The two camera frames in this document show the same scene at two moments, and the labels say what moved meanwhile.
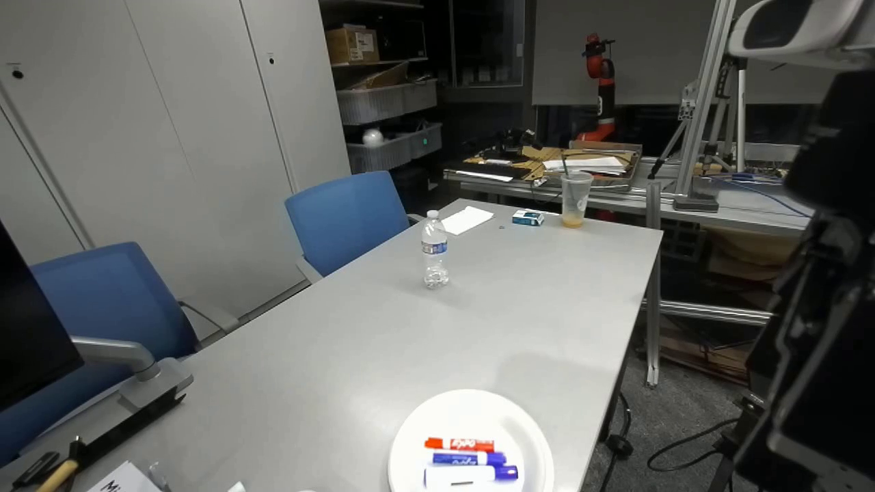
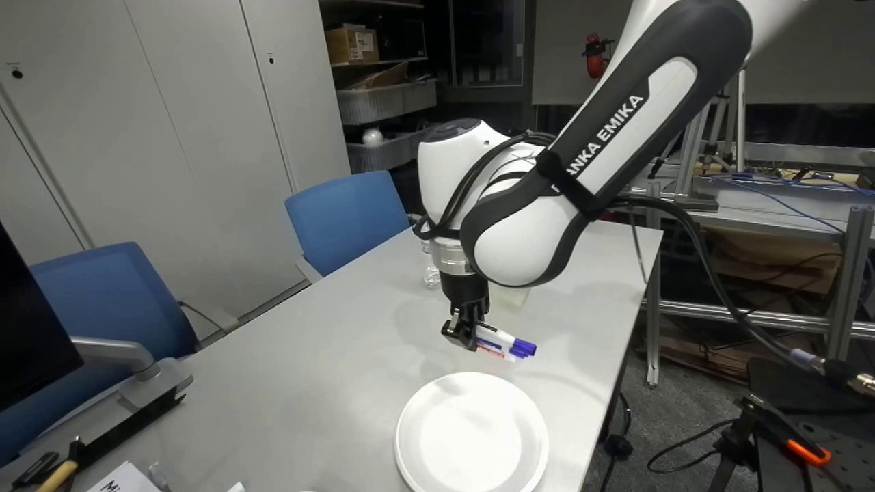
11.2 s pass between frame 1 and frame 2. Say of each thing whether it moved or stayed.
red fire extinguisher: stayed
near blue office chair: stayed
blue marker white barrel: moved
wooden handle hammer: stayed
